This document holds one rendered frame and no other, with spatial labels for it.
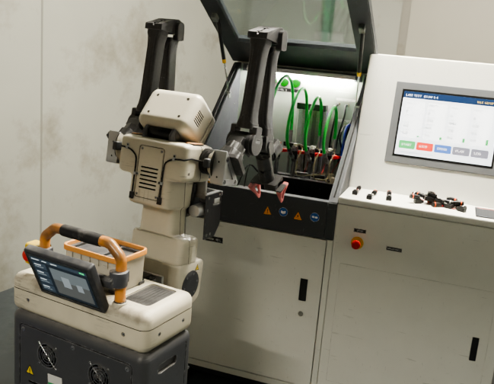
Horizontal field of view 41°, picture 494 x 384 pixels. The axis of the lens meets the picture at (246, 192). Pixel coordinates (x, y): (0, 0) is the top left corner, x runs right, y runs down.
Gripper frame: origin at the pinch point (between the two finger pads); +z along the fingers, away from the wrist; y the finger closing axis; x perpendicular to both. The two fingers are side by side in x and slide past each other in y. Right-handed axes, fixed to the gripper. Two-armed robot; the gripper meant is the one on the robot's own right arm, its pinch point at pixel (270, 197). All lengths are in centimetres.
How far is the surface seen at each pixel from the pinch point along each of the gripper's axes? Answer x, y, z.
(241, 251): -5.2, 22.6, 39.7
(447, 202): -42, -57, 21
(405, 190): -49, -37, 25
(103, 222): -73, 187, 123
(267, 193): -19.2, 13.3, 15.7
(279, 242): -11.0, 6.1, 34.4
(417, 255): -22, -50, 34
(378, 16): -303, 66, 64
